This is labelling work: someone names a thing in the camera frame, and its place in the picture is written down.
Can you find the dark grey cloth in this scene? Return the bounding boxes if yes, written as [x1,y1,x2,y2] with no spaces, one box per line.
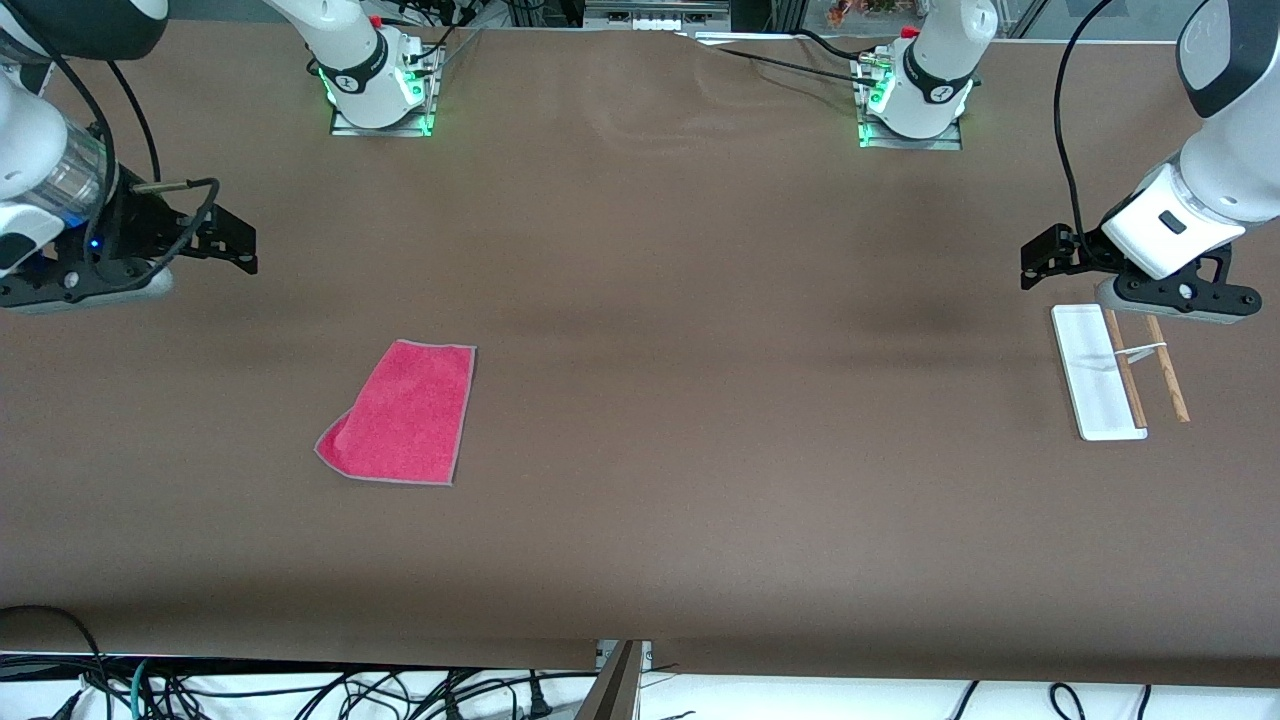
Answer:
[314,339,478,487]

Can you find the white rack base tray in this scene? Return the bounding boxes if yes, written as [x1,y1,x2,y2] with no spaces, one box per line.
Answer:
[1050,303,1149,442]

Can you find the wooden chopsticks pair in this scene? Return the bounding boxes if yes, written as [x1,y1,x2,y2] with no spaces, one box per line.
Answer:
[1103,310,1148,427]

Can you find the grey metal box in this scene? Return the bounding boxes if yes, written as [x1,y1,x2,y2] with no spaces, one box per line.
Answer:
[583,0,732,32]

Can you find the metal table leg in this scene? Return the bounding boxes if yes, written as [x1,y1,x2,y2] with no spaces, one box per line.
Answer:
[575,640,653,720]

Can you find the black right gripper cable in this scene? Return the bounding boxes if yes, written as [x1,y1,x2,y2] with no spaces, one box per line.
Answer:
[0,30,221,296]

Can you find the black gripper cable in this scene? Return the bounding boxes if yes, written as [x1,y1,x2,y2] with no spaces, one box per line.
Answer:
[1053,0,1116,241]
[0,30,221,296]

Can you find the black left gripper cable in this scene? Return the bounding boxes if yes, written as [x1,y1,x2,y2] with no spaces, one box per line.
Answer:
[1053,0,1116,241]

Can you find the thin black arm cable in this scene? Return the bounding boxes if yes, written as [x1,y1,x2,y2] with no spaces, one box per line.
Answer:
[100,58,164,186]

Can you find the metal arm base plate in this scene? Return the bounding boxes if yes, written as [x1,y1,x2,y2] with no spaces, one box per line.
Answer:
[858,55,964,151]
[330,45,438,138]

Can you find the black cable on table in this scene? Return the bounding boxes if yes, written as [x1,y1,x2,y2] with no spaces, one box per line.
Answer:
[680,28,883,89]

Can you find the thick black floor cable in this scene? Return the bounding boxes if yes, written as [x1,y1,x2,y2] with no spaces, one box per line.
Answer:
[0,605,113,720]

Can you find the tangled black floor cables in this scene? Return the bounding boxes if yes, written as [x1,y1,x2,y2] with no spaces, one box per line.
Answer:
[150,668,561,720]

